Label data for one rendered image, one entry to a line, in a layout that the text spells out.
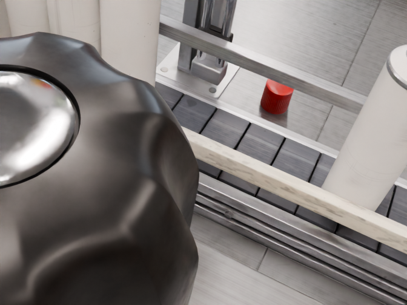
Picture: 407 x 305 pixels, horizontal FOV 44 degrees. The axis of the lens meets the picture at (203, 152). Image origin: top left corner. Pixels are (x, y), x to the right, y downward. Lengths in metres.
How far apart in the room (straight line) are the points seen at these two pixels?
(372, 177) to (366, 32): 0.40
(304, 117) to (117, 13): 0.28
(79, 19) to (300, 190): 0.24
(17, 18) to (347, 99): 0.31
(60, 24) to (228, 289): 0.26
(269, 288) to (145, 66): 0.22
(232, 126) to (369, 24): 0.36
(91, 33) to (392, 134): 0.27
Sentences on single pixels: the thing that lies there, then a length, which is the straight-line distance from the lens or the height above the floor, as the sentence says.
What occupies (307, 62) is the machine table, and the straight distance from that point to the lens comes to 0.70.
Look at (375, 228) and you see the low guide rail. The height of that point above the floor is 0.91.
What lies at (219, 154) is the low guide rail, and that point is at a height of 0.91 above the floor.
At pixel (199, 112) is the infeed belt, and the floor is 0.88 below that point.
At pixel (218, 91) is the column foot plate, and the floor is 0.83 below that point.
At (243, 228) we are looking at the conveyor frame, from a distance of 0.49.
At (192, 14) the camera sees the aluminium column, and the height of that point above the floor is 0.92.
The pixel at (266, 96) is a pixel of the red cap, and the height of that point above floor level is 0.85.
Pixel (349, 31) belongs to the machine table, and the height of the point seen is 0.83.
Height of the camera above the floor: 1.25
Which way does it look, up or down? 49 degrees down
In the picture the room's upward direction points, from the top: 11 degrees clockwise
